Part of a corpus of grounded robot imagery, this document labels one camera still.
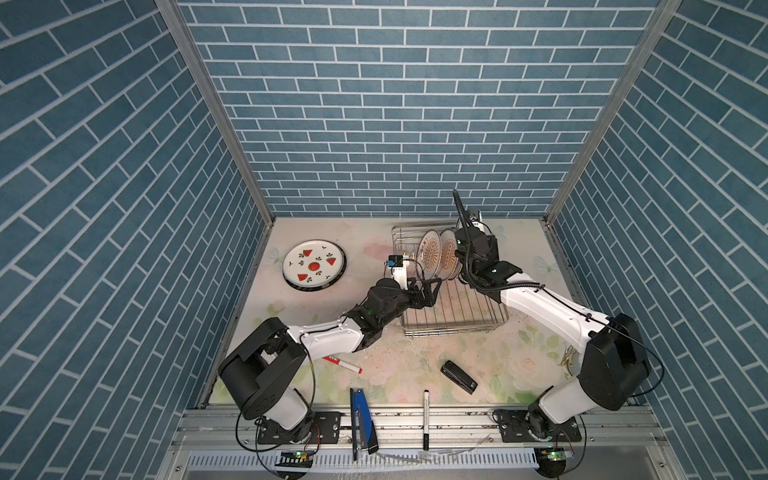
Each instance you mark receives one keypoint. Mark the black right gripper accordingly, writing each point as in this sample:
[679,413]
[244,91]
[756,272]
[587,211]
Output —
[493,244]

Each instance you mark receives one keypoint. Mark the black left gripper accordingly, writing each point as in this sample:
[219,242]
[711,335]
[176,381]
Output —
[426,299]

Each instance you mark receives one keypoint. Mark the floral patterned plate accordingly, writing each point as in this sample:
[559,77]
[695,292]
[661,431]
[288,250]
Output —
[449,263]

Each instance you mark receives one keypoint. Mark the watermelon pattern white plate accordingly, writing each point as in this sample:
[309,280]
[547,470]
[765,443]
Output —
[314,264]

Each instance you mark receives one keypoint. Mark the black rimmed cream plate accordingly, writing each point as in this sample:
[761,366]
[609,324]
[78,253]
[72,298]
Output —
[324,287]

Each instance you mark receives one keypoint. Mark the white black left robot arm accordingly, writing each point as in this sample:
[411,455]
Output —
[259,371]

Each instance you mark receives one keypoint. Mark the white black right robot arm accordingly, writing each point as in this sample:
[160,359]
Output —
[612,361]

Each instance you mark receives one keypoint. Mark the orange sunburst white plate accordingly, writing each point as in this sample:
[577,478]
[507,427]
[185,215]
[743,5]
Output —
[429,254]

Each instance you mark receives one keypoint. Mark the black stapler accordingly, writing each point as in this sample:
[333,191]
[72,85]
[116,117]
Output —
[459,377]

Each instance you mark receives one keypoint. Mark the red white marker pen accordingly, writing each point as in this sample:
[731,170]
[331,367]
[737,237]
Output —
[344,364]

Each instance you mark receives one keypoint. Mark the white alarm clock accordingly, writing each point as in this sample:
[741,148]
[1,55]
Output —
[567,359]

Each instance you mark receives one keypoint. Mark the black white marker pen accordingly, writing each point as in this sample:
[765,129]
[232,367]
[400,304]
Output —
[426,421]

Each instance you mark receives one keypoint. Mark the blue black box cutter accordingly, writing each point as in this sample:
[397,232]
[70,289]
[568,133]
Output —
[363,431]

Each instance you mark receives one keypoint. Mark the chrome wire dish rack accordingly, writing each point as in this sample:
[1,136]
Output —
[458,308]

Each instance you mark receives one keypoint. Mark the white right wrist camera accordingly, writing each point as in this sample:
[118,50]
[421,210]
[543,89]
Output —
[475,218]

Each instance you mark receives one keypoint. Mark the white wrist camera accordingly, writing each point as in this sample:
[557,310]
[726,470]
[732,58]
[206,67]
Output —
[475,218]
[398,270]

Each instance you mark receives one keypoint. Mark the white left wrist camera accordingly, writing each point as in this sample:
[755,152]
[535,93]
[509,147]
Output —
[398,270]

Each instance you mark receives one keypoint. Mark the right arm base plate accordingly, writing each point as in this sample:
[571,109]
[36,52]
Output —
[522,425]

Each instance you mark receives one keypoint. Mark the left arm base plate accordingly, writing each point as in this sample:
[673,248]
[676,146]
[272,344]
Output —
[321,427]

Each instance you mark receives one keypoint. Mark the aluminium front rail frame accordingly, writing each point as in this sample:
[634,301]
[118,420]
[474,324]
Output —
[616,445]

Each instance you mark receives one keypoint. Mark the white slotted cable duct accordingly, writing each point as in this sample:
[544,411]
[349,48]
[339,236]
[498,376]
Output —
[388,460]

